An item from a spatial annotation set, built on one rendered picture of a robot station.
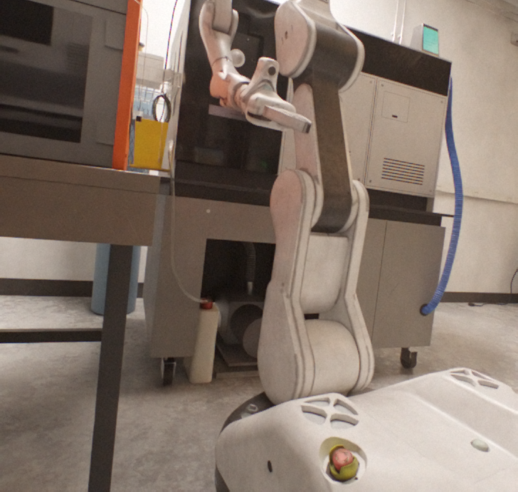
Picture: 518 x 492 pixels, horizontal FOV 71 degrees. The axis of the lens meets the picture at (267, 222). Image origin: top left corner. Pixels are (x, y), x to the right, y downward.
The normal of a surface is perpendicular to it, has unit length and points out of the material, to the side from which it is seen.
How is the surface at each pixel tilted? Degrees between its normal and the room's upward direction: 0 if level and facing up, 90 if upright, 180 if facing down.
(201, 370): 90
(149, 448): 0
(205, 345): 90
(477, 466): 0
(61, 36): 90
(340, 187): 70
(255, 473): 90
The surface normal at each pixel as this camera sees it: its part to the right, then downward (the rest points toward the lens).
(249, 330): 0.35, 0.08
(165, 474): 0.11, -0.99
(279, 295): -0.70, -0.22
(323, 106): 0.49, -0.25
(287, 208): -0.87, -0.07
